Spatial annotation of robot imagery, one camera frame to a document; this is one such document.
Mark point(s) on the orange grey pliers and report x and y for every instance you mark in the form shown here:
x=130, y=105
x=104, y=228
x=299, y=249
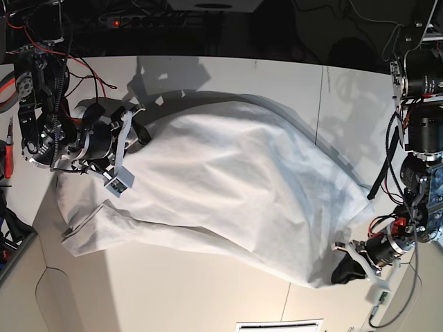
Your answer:
x=8, y=92

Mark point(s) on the black power strip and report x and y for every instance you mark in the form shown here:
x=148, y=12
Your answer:
x=143, y=21

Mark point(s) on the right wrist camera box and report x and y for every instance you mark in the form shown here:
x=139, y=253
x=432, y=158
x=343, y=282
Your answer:
x=118, y=182

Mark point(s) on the white t-shirt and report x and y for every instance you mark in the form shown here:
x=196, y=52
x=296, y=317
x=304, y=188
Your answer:
x=227, y=178

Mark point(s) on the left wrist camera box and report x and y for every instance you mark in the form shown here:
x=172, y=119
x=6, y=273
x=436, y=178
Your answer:
x=379, y=288

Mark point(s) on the red handled cutter tool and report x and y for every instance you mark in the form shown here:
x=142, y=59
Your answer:
x=8, y=165

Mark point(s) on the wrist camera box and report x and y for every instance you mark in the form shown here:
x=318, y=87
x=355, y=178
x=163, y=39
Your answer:
x=118, y=182
x=379, y=288

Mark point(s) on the white vent grille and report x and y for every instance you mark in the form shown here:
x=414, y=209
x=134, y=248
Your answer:
x=283, y=326

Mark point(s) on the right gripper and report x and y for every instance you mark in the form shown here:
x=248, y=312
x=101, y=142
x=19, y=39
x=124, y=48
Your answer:
x=96, y=143

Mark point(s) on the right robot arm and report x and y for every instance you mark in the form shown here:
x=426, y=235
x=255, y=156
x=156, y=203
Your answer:
x=39, y=36

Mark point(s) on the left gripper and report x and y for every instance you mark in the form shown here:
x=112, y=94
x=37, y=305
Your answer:
x=378, y=252

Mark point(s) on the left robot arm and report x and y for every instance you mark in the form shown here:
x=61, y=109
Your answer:
x=413, y=150

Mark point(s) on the black bag at left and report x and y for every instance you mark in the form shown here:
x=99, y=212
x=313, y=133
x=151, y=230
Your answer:
x=13, y=233

